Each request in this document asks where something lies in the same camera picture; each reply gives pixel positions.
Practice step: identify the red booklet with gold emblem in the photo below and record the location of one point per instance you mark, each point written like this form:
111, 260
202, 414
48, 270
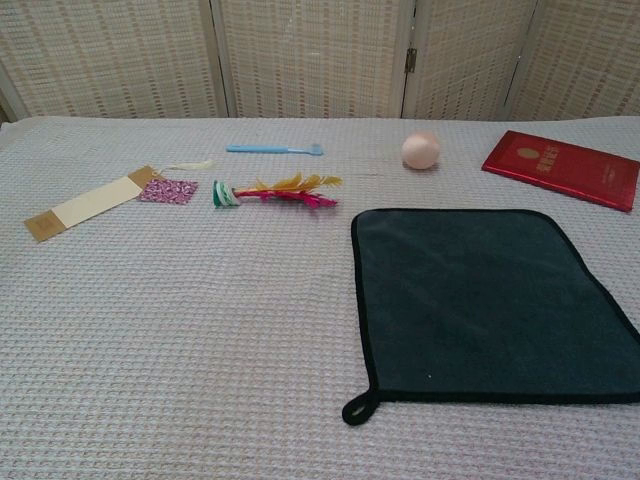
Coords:
565, 167

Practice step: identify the grey waffle-weave tablecloth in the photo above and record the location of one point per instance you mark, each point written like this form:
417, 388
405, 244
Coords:
175, 325

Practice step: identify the woven folding screen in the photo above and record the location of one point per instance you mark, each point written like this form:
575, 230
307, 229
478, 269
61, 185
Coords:
310, 55

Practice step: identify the feather shuttlecock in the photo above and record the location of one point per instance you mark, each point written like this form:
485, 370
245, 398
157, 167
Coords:
280, 194

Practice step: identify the pink ball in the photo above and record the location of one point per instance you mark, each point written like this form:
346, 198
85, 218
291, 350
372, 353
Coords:
421, 151

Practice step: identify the cream and brown paper bookmark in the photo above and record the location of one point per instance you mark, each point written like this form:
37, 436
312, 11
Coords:
90, 202

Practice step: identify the purple patterned square paper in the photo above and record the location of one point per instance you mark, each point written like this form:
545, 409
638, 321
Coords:
168, 191

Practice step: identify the light blue toothbrush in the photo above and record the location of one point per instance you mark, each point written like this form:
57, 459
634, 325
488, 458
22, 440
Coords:
265, 148

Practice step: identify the brass screen hinge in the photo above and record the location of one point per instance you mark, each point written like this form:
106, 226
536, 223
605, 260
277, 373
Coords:
411, 60

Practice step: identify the dark teal cloth yellow underside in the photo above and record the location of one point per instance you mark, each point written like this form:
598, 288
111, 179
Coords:
475, 305

